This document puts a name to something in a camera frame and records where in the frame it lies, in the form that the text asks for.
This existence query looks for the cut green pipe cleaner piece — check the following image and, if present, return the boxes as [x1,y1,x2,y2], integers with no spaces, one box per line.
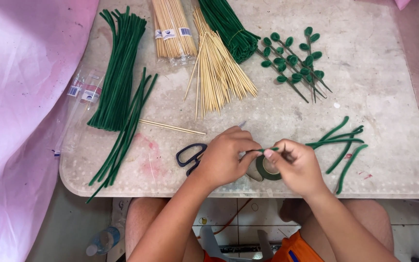
[336,144,369,195]
[318,116,350,143]
[305,138,365,147]
[326,125,364,175]
[311,127,364,150]

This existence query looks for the large pink plastic sheet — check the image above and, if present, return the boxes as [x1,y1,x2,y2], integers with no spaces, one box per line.
[0,0,101,262]

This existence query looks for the banded bundle of green pipe cleaners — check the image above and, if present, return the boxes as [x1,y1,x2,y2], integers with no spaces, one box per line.
[198,0,262,65]

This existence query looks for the single bamboo skewer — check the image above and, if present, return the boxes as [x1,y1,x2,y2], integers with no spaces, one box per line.
[139,119,207,134]
[138,121,192,134]

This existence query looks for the packet of bamboo skewers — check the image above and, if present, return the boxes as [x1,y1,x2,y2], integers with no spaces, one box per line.
[151,0,199,67]

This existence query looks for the dark blue handled scissors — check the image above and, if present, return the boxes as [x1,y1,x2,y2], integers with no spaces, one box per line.
[176,121,247,177]

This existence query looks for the person's left leg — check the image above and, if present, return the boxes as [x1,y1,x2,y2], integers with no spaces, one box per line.
[125,197,206,262]

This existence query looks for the loose pile of bamboo skewers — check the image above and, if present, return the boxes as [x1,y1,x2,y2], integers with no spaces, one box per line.
[183,7,259,121]

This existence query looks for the empty clear plastic bags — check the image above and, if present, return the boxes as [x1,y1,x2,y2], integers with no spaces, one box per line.
[51,68,105,158]

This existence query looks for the short green pipe cleaner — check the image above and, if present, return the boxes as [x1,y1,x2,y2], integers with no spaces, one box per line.
[256,144,297,162]

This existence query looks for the person's orange shorts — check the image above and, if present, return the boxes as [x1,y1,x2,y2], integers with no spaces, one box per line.
[203,231,325,262]

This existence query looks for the person's right hand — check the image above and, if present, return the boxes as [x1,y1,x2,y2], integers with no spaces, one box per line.
[263,139,329,199]

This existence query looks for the person's leg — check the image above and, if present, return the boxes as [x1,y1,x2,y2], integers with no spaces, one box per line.
[125,197,206,262]
[279,198,395,262]

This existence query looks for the bundle of long green pipe cleaners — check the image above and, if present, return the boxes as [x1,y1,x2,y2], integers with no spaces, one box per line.
[87,6,147,132]

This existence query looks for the clear plastic water bottle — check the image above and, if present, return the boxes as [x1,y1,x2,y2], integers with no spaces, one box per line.
[85,226,121,257]

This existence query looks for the orange cord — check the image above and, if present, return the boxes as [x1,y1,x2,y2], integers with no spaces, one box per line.
[196,198,254,239]

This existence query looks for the green pipe cleaner leaf stem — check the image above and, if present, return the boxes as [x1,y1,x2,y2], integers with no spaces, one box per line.
[299,26,323,103]
[256,47,310,104]
[271,32,333,93]
[263,37,327,99]

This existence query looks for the green floral tape roll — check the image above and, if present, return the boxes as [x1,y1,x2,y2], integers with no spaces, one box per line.
[246,155,283,182]

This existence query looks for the person's left hand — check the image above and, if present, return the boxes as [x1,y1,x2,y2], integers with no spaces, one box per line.
[197,126,265,190]

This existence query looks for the loose heap of green pipe cleaners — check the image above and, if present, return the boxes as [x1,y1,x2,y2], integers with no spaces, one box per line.
[85,67,159,204]

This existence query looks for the person's right leg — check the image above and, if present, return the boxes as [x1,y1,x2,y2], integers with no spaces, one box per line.
[279,198,395,262]

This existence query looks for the grey plastic stool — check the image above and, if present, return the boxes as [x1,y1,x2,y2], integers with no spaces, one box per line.
[199,225,275,262]

